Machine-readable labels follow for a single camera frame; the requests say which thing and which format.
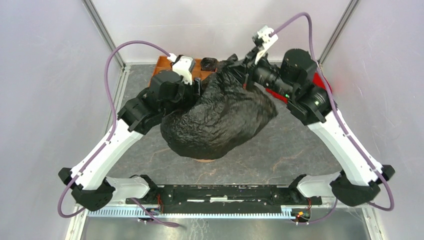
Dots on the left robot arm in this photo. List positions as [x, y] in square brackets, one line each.
[90, 185]

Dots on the black plastic trash bag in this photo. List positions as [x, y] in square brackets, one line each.
[225, 116]

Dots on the right aluminium frame post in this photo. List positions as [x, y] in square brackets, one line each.
[338, 30]

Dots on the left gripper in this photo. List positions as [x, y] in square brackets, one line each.
[197, 83]

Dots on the orange compartment tray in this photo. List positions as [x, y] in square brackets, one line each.
[163, 64]

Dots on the orange plastic trash bin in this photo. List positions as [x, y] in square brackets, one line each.
[204, 160]

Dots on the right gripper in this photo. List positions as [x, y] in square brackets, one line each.
[249, 61]

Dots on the aluminium frame post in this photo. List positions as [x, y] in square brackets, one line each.
[98, 22]
[338, 30]

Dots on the left aluminium frame post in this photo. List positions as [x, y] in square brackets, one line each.
[98, 22]

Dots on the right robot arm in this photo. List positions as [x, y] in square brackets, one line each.
[361, 175]

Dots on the red cloth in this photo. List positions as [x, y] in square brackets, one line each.
[317, 80]

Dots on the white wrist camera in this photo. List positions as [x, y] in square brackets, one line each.
[264, 39]
[182, 65]

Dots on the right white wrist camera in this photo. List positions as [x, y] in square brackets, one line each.
[264, 39]

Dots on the rolled black bag top-right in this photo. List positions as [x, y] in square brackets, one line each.
[209, 64]

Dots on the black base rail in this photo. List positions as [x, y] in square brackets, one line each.
[224, 199]

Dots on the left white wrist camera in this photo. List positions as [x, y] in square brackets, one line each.
[182, 65]

